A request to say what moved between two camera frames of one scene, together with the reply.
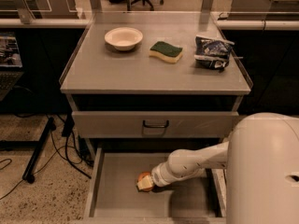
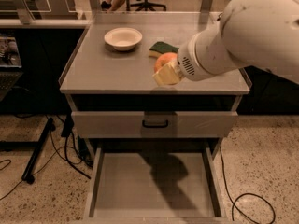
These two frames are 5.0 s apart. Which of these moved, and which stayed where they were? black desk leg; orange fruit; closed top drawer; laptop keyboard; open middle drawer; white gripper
Moved: orange fruit; white gripper
Stayed: open middle drawer; black desk leg; closed top drawer; laptop keyboard
